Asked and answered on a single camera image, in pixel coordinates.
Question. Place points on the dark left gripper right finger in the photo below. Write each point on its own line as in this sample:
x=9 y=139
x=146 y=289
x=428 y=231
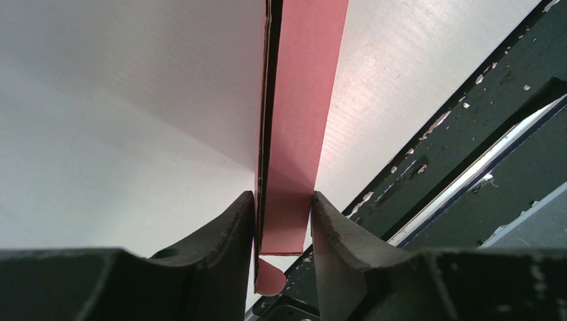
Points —
x=351 y=264

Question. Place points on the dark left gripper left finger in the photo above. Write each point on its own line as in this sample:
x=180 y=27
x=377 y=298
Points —
x=214 y=261

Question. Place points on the pink cardboard box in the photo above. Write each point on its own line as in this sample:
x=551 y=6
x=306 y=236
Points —
x=301 y=48

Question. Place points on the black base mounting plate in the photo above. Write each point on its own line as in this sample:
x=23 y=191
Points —
x=435 y=176

